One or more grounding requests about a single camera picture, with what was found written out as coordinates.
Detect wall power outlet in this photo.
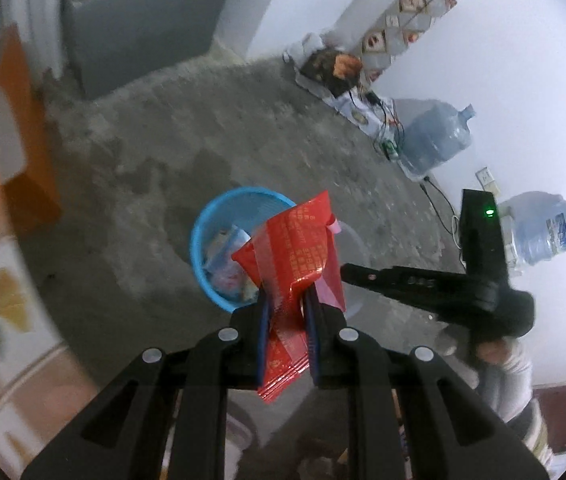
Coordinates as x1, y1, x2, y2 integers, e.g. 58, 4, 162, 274
476, 166, 499, 196

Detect patterned floor sheet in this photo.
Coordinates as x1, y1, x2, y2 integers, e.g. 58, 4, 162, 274
295, 70, 399, 141

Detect clear plastic bowl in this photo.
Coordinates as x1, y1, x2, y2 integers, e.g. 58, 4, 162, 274
330, 220, 370, 318

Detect person's right forearm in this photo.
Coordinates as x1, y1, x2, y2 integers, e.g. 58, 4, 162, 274
478, 337, 535, 421

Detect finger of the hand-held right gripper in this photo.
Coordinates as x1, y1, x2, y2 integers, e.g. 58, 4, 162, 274
340, 262, 469, 322

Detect blue plastic basket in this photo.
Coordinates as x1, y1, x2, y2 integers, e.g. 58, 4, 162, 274
190, 186, 299, 311

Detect patterned folded cloth roll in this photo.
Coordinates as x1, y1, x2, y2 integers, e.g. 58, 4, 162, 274
358, 0, 459, 81

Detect blue water jug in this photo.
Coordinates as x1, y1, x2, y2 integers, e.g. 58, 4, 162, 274
398, 100, 479, 181

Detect black floor cable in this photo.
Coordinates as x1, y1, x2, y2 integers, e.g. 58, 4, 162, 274
420, 175, 464, 261

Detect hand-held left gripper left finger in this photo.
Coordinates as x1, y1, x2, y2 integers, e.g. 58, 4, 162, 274
20, 300, 270, 480

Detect grey cabinet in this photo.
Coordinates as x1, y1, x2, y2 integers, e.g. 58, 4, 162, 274
60, 0, 234, 101

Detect black orange bag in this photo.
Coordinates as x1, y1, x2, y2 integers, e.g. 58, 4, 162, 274
300, 47, 364, 98

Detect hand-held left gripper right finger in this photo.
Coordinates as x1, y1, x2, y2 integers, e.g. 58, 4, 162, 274
303, 294, 549, 480

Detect red foil packet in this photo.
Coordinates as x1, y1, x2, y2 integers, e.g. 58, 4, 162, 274
232, 190, 348, 403

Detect labelled water jug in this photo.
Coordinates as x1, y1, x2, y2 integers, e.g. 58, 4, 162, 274
500, 191, 566, 267

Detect white plastic bag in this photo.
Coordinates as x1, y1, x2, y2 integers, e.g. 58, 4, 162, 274
283, 32, 334, 61

